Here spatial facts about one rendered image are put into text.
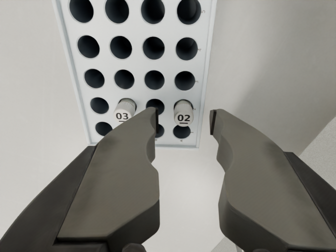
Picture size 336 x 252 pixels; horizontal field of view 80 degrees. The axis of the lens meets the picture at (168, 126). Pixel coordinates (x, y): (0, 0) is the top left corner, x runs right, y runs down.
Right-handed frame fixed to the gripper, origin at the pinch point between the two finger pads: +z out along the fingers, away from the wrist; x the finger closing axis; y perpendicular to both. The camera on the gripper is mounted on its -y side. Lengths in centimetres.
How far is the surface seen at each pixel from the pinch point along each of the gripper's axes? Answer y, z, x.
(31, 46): -2.5, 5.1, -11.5
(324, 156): 70, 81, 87
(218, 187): 12.1, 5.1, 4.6
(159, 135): 3.1, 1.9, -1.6
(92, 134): 3.0, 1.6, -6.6
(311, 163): 75, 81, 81
